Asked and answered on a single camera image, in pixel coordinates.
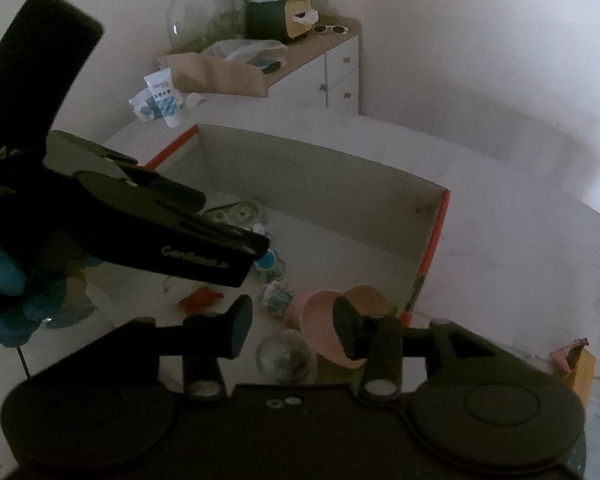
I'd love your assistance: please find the clear plastic bag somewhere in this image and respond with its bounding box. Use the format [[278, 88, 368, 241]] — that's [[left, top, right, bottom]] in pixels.
[[200, 39, 288, 68]]

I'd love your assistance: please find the small red toy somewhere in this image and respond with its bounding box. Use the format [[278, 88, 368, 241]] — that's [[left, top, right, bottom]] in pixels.
[[179, 287, 226, 313]]

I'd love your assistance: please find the rose gold binder clip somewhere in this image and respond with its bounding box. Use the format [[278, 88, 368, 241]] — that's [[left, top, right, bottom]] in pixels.
[[549, 338, 591, 371]]

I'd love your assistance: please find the blue-grey correction tape dispenser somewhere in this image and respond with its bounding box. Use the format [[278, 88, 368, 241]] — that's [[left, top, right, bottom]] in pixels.
[[202, 200, 266, 233]]

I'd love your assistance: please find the brown cardboard tray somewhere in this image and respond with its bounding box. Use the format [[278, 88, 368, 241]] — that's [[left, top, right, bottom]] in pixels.
[[162, 52, 271, 98]]

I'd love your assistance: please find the blue bunny clip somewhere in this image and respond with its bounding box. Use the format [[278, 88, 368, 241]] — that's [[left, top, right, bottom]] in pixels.
[[254, 247, 286, 281]]

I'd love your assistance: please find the white blue packet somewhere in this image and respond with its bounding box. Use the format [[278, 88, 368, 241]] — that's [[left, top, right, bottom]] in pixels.
[[128, 87, 156, 122]]

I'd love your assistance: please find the yellow carton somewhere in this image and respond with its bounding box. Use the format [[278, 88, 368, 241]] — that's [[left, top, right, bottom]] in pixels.
[[562, 347, 598, 408]]

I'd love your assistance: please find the orange cardboard box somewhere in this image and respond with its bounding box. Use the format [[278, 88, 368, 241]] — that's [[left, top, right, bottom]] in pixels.
[[100, 122, 452, 328]]

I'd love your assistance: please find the clear glass vase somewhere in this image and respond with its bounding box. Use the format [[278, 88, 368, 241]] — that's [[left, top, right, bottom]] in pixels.
[[166, 0, 246, 53]]

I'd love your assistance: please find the pink heart glass bottle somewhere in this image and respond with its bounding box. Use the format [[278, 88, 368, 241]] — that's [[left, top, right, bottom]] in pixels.
[[255, 284, 398, 386]]

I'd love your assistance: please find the green tissue box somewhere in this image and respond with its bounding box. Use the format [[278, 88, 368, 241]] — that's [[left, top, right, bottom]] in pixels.
[[244, 0, 321, 43]]

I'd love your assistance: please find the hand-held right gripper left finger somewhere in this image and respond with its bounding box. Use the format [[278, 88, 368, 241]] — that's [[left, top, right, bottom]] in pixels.
[[115, 294, 254, 403]]

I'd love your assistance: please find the white blue tube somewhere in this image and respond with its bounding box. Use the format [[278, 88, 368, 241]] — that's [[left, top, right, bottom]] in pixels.
[[144, 69, 186, 128]]

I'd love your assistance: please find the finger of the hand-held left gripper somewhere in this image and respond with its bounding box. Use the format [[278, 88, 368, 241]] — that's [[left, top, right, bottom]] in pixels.
[[80, 185, 272, 289], [45, 130, 207, 216]]

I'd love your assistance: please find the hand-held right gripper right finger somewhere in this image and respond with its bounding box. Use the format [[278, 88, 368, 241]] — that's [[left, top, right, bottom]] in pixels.
[[331, 296, 486, 403]]

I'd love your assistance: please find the white dresser with wooden top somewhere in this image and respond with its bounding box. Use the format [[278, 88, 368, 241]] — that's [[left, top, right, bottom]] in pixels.
[[155, 16, 363, 116]]

